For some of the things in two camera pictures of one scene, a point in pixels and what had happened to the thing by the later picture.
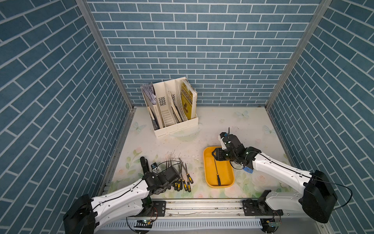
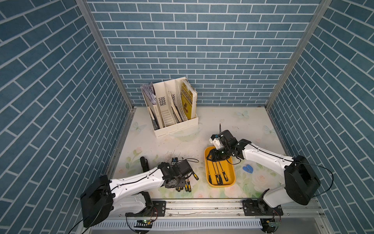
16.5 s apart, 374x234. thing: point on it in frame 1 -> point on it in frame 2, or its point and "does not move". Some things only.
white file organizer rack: [166, 111] does not move
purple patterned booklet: [149, 89] does not move
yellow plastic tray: [225, 169] does not move
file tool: [188, 175] -> [195, 175]
